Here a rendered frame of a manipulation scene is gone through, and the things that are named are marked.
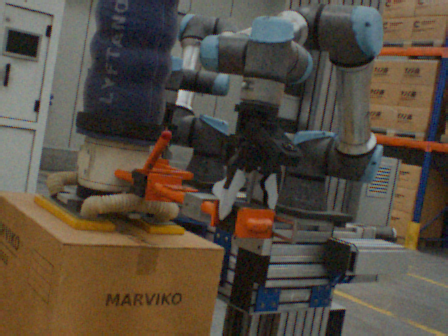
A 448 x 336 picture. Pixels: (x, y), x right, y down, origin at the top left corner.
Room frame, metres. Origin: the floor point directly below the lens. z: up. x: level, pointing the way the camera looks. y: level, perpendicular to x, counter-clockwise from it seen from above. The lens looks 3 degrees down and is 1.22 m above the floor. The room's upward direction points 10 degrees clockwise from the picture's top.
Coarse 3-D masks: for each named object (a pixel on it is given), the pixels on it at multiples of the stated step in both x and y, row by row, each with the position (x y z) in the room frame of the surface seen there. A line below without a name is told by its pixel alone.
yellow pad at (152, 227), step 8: (120, 216) 1.58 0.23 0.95; (144, 216) 1.53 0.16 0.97; (152, 216) 1.53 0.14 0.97; (136, 224) 1.49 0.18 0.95; (144, 224) 1.46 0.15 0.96; (152, 224) 1.46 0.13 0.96; (160, 224) 1.47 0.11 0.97; (168, 224) 1.49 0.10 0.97; (176, 224) 1.51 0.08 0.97; (152, 232) 1.43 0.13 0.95; (160, 232) 1.45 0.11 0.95; (168, 232) 1.46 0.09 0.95; (176, 232) 1.47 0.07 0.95; (184, 232) 1.48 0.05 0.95
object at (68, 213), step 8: (64, 192) 1.54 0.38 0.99; (40, 200) 1.56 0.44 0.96; (48, 200) 1.55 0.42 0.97; (56, 200) 1.54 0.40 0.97; (48, 208) 1.49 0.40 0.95; (56, 208) 1.45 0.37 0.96; (64, 208) 1.44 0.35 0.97; (72, 208) 1.46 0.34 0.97; (80, 208) 1.42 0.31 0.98; (56, 216) 1.43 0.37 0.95; (64, 216) 1.39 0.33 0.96; (72, 216) 1.38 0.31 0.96; (80, 216) 1.37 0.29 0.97; (72, 224) 1.34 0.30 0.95; (80, 224) 1.33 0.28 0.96; (88, 224) 1.34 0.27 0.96; (96, 224) 1.35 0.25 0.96; (104, 224) 1.37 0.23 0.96; (112, 224) 1.38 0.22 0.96
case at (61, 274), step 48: (0, 192) 1.66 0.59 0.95; (0, 240) 1.56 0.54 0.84; (48, 240) 1.26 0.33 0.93; (96, 240) 1.25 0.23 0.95; (144, 240) 1.34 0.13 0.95; (192, 240) 1.44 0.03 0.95; (0, 288) 1.51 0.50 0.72; (48, 288) 1.23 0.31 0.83; (96, 288) 1.23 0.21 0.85; (144, 288) 1.30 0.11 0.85; (192, 288) 1.37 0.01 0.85
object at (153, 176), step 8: (136, 168) 1.35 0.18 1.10; (136, 176) 1.32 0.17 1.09; (144, 176) 1.28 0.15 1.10; (152, 176) 1.28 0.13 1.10; (160, 176) 1.29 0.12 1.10; (168, 176) 1.31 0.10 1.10; (176, 176) 1.32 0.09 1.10; (136, 184) 1.33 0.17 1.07; (144, 184) 1.30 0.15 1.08; (152, 184) 1.29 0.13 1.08; (168, 184) 1.31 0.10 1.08; (136, 192) 1.31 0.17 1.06; (144, 192) 1.29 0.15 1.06; (152, 192) 1.29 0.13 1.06; (152, 200) 1.29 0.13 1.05; (160, 200) 1.30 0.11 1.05
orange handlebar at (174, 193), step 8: (160, 168) 1.86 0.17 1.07; (168, 168) 1.82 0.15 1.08; (176, 168) 1.80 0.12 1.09; (120, 176) 1.43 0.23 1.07; (128, 176) 1.39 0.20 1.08; (184, 176) 1.70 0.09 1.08; (192, 176) 1.73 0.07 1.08; (160, 184) 1.27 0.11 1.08; (176, 184) 1.26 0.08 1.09; (160, 192) 1.25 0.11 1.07; (168, 192) 1.22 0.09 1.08; (176, 192) 1.20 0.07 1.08; (184, 192) 1.25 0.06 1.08; (192, 192) 1.24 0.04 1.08; (168, 200) 1.22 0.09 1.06; (176, 200) 1.20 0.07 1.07; (208, 208) 1.09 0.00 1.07; (248, 224) 0.99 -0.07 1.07; (256, 224) 0.99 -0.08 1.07; (264, 224) 0.99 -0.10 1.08
